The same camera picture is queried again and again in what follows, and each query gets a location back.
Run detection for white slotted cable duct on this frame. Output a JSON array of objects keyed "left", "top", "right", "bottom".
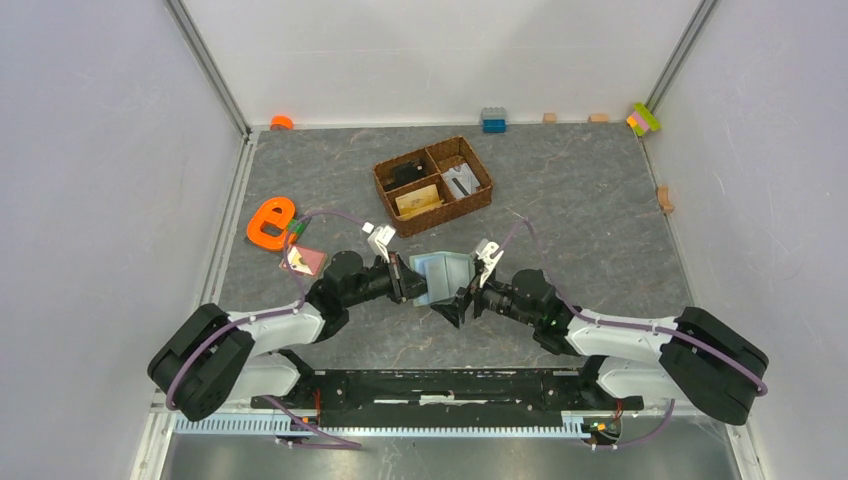
[{"left": 173, "top": 413, "right": 598, "bottom": 439}]

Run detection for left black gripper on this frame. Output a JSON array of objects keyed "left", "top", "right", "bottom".
[{"left": 343, "top": 250, "right": 438, "bottom": 307}]

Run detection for curved wooden arch block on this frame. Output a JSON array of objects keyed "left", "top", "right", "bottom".
[{"left": 656, "top": 185, "right": 675, "bottom": 215}]

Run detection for blue grey lego stack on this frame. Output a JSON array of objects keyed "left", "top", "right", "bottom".
[{"left": 480, "top": 107, "right": 508, "bottom": 134}]

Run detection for gold credit card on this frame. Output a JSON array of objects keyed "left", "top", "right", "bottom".
[{"left": 395, "top": 184, "right": 443, "bottom": 220}]

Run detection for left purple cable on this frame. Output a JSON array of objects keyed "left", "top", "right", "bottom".
[{"left": 165, "top": 209, "right": 368, "bottom": 412}]

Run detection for purple cable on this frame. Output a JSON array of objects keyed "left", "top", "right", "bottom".
[
  {"left": 165, "top": 209, "right": 368, "bottom": 412},
  {"left": 498, "top": 215, "right": 770, "bottom": 449}
]

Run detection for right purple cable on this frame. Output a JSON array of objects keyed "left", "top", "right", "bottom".
[{"left": 498, "top": 215, "right": 770, "bottom": 449}]

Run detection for green pink lego stack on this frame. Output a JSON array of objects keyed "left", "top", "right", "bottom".
[{"left": 626, "top": 102, "right": 662, "bottom": 137}]

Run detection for light blue card holder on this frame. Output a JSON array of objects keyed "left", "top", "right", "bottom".
[{"left": 410, "top": 251, "right": 474, "bottom": 307}]

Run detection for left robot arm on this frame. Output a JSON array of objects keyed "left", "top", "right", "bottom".
[{"left": 147, "top": 251, "right": 427, "bottom": 421}]

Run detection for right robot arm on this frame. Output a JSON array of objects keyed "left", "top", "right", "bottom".
[{"left": 425, "top": 269, "right": 769, "bottom": 425}]

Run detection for orange letter e toy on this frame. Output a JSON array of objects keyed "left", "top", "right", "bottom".
[{"left": 246, "top": 197, "right": 296, "bottom": 252}]

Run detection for pink square card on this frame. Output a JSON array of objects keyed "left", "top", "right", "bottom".
[{"left": 279, "top": 245, "right": 327, "bottom": 277}]

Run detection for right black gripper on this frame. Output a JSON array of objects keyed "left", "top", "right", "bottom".
[{"left": 429, "top": 264, "right": 538, "bottom": 329}]

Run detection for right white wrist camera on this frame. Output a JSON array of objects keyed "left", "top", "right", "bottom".
[{"left": 471, "top": 239, "right": 503, "bottom": 288}]

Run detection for green toy block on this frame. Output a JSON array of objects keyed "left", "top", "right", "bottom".
[{"left": 287, "top": 219, "right": 311, "bottom": 242}]

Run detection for orange round cap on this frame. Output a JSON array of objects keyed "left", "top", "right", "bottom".
[{"left": 269, "top": 115, "right": 294, "bottom": 131}]

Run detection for white cards in basket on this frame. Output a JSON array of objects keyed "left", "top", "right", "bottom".
[{"left": 442, "top": 163, "right": 481, "bottom": 200}]

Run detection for black item in basket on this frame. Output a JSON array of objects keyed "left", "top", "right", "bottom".
[{"left": 386, "top": 159, "right": 427, "bottom": 191}]

